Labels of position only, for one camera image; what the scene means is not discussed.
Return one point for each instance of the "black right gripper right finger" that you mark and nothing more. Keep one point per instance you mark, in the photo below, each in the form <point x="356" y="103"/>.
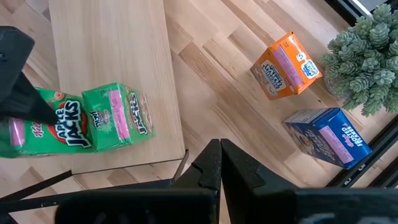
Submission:
<point x="248" y="193"/>

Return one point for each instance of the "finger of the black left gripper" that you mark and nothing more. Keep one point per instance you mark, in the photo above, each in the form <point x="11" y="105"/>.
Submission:
<point x="28" y="107"/>

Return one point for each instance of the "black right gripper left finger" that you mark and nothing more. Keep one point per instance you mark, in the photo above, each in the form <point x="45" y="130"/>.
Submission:
<point x="208" y="168"/>

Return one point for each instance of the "green Apple Jacks cereal box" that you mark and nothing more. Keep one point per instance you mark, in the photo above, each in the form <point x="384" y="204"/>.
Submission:
<point x="62" y="141"/>
<point x="105" y="130"/>

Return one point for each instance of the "blue Frosted Flakes cereal box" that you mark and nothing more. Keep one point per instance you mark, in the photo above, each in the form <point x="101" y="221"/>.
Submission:
<point x="342" y="137"/>

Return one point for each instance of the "orange Mini-Wheats cereal box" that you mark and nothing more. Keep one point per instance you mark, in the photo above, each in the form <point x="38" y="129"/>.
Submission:
<point x="289" y="62"/>

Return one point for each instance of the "wooden shelf with black legs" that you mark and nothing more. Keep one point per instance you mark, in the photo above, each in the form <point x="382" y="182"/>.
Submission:
<point x="109" y="46"/>

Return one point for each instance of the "round pale green succulent plant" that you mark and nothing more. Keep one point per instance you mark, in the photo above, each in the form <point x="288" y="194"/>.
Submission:
<point x="367" y="56"/>

